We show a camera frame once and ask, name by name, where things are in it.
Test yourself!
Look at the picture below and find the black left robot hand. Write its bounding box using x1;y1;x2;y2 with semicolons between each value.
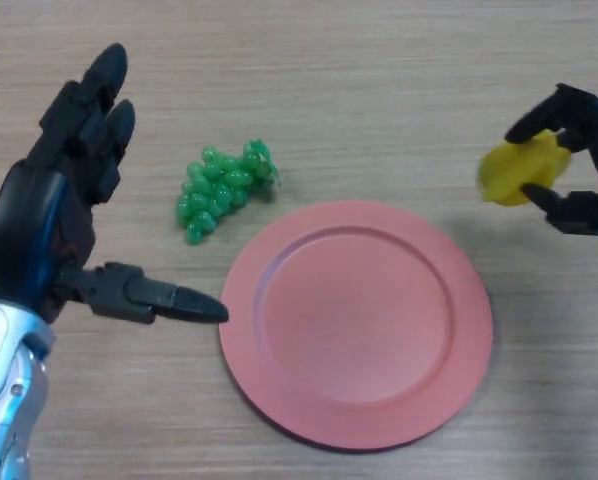
0;42;230;326

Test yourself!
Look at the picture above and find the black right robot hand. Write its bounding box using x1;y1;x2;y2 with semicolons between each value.
504;82;598;237

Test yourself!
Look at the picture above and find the yellow starfruit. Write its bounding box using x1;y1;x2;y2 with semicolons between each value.
478;128;572;207

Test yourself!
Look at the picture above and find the pink round plate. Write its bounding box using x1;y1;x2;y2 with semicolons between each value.
218;200;494;450

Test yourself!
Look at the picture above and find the green grape bunch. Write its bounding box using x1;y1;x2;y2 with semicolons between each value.
175;138;282;247

